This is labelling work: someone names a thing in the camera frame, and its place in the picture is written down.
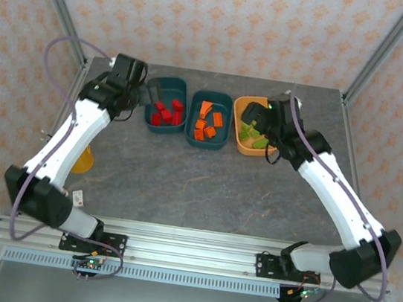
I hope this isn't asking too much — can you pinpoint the right circuit board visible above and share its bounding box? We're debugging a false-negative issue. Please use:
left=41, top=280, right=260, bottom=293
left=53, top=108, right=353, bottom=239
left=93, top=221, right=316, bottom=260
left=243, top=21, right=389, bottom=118
left=277, top=282, right=322, bottom=302

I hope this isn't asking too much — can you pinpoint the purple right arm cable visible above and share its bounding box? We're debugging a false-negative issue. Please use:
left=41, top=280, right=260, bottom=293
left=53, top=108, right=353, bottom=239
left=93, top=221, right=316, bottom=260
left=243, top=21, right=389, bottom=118
left=261, top=81, right=403, bottom=302

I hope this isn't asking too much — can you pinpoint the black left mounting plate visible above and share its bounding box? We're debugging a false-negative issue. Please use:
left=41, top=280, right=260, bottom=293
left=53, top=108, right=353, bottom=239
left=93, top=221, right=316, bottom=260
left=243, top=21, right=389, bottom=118
left=58, top=225, right=129, bottom=260

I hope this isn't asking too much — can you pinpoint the aluminium table side rail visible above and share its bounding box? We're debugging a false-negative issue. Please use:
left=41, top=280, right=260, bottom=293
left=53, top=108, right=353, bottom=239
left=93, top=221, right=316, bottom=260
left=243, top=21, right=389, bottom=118
left=0, top=51, right=93, bottom=302
left=312, top=94, right=403, bottom=302

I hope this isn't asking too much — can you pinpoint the left circuit board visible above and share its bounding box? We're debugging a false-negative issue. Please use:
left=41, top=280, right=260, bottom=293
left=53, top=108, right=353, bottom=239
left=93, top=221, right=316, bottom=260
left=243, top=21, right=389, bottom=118
left=69, top=251, right=109, bottom=283

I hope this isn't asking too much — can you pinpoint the wide orange lego brick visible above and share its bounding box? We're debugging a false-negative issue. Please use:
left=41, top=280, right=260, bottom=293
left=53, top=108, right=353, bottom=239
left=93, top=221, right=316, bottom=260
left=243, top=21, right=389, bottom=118
left=210, top=111, right=225, bottom=129

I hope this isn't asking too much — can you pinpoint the circuit board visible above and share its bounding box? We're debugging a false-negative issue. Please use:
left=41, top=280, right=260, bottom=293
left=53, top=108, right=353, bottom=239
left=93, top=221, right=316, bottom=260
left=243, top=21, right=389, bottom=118
left=277, top=282, right=322, bottom=302
left=69, top=251, right=109, bottom=283

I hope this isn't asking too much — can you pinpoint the long red lego brick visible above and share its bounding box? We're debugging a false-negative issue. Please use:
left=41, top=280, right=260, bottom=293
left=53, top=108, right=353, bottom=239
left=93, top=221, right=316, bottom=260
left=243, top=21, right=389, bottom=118
left=169, top=97, right=186, bottom=126

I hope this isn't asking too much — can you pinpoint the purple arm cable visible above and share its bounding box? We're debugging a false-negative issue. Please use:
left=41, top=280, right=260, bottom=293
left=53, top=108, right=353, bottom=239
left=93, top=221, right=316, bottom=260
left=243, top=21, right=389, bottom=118
left=261, top=81, right=403, bottom=302
left=3, top=32, right=154, bottom=285

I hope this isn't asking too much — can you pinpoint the black mounting plate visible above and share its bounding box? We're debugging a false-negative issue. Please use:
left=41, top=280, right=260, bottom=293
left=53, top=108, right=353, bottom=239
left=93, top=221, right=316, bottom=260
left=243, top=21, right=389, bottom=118
left=253, top=252, right=325, bottom=288
left=58, top=225, right=129, bottom=260

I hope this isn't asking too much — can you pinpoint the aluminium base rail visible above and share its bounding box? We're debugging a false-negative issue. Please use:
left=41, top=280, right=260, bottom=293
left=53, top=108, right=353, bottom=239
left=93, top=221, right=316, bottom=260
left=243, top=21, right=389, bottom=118
left=0, top=200, right=395, bottom=298

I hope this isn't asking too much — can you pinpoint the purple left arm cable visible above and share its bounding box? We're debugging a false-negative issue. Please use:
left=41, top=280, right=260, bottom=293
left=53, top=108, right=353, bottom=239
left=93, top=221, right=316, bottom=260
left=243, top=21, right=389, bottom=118
left=3, top=32, right=154, bottom=285

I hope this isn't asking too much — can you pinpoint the thin black left gripper cable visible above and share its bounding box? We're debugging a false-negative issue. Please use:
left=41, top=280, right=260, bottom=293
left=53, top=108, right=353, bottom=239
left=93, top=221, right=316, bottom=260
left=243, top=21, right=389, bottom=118
left=113, top=103, right=136, bottom=124

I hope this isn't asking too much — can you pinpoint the small white card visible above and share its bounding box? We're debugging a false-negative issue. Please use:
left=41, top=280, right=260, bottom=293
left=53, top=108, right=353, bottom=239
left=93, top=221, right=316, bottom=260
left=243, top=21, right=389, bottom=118
left=71, top=189, right=87, bottom=208

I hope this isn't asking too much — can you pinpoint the yellow pen cup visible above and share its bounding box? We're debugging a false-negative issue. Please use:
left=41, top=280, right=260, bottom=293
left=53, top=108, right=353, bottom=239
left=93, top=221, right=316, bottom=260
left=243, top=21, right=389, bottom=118
left=69, top=142, right=97, bottom=176

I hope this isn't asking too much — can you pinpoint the orange lego wedge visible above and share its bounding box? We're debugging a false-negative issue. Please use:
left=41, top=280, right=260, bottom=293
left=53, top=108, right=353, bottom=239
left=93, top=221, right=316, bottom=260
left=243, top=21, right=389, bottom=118
left=198, top=100, right=213, bottom=119

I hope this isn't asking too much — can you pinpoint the thin black right gripper cable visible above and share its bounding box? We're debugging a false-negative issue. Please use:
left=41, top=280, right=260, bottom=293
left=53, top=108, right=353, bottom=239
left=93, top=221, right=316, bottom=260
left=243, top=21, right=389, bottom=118
left=262, top=144, right=283, bottom=167

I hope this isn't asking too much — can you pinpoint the orange plastic container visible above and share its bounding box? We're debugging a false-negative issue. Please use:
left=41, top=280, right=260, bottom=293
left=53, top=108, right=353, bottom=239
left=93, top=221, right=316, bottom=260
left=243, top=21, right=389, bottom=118
left=226, top=94, right=288, bottom=161

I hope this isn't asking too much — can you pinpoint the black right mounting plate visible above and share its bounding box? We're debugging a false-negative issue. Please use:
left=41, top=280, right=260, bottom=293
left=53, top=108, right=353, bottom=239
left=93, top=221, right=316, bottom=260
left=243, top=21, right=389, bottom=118
left=253, top=252, right=325, bottom=288

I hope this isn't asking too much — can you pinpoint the teal plastic container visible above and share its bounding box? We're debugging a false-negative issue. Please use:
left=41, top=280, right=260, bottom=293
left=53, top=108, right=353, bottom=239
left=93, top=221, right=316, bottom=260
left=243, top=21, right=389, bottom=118
left=182, top=87, right=237, bottom=153
left=139, top=72, right=193, bottom=138

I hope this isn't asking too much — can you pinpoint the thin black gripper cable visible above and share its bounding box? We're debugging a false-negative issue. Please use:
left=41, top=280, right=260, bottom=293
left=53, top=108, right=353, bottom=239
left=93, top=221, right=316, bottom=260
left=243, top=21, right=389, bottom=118
left=262, top=144, right=283, bottom=167
left=113, top=103, right=136, bottom=124

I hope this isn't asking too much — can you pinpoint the grey slotted cable duct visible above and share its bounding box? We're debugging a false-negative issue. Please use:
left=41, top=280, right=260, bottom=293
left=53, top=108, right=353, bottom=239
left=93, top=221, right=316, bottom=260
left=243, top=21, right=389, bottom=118
left=1, top=245, right=283, bottom=301

